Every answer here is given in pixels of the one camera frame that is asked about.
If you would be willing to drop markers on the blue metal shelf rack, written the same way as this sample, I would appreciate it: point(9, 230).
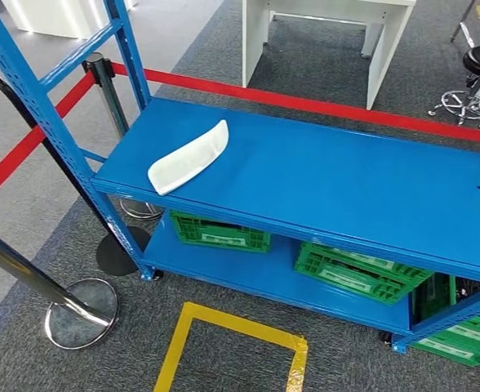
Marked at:
point(305, 178)

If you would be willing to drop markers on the grey metal frame legs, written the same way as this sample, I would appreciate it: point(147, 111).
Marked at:
point(464, 24)

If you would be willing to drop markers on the black stanchion post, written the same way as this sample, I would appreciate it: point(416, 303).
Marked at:
point(117, 254)

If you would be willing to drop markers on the white curved plastic trim part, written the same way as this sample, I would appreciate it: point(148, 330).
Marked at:
point(187, 159)

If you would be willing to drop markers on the white lit display block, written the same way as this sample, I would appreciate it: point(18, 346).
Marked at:
point(52, 16)

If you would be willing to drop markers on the red barrier belt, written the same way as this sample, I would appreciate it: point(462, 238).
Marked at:
point(305, 103)
point(19, 154)

